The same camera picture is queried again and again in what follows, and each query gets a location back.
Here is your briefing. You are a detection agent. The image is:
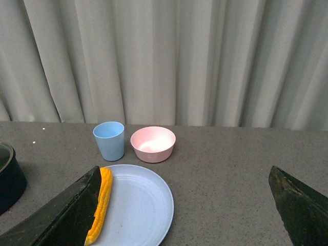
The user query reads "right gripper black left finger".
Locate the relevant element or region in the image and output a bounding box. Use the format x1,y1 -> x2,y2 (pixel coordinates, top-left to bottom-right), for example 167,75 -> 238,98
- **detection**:
1,166 -> 101,245

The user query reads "yellow corn cob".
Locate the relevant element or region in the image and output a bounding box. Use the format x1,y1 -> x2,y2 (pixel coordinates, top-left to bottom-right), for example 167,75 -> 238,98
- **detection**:
85,167 -> 113,245

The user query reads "light blue plate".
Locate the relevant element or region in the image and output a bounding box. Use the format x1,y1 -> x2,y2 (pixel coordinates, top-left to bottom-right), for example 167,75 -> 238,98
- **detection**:
94,164 -> 174,245

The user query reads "pink bowl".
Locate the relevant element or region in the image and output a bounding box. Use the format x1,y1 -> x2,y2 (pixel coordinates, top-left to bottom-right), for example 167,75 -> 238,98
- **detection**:
130,126 -> 176,163

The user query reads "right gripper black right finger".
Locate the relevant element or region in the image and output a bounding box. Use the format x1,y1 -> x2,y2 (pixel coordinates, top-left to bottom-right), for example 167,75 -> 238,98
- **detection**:
269,166 -> 327,245

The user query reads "light blue cup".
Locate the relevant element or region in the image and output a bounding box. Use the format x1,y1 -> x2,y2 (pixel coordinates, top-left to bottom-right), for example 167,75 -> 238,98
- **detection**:
93,121 -> 125,161

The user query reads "dark blue saucepan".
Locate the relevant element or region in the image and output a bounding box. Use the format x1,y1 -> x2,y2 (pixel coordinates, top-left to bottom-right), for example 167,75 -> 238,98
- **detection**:
0,149 -> 27,215

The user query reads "white curtain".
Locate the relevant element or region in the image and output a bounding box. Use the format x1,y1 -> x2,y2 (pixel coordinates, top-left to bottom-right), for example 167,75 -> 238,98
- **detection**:
1,1 -> 327,131

